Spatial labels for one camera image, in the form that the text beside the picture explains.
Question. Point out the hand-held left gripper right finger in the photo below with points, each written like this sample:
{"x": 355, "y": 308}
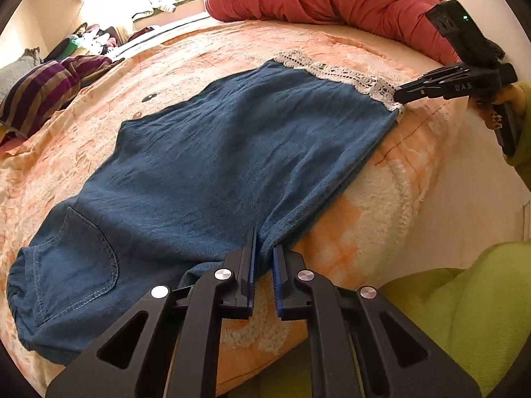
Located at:
{"x": 278, "y": 290}

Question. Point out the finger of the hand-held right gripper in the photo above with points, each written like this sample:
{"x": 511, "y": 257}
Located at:
{"x": 419, "y": 91}
{"x": 450, "y": 72}

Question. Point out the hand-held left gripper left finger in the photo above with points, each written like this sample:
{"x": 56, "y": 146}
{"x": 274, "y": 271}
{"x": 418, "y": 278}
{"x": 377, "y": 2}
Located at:
{"x": 252, "y": 273}

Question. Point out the blue denim pants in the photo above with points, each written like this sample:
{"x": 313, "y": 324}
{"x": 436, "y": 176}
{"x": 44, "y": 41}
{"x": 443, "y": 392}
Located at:
{"x": 207, "y": 153}

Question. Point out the person's right forearm green sleeve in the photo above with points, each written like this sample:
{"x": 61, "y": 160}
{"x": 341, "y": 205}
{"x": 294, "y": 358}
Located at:
{"x": 523, "y": 149}

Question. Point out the person's right hand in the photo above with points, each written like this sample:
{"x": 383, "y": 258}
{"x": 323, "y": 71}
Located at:
{"x": 489, "y": 112}

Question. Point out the person's green clothing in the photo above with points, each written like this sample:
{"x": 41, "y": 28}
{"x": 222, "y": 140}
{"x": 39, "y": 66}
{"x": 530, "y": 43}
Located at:
{"x": 456, "y": 319}

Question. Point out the orange printed fleece blanket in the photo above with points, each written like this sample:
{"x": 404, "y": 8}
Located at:
{"x": 83, "y": 103}

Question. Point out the clothes on window sill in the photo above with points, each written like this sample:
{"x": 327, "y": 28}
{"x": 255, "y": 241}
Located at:
{"x": 178, "y": 2}

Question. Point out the purple striped pillow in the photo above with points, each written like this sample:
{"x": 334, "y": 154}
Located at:
{"x": 41, "y": 87}

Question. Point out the pile of clothes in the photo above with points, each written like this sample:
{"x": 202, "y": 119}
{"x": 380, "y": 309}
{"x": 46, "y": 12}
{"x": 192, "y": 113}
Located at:
{"x": 89, "y": 41}

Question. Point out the grey padded headboard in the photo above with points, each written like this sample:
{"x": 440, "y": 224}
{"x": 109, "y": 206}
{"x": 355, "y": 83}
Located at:
{"x": 12, "y": 72}

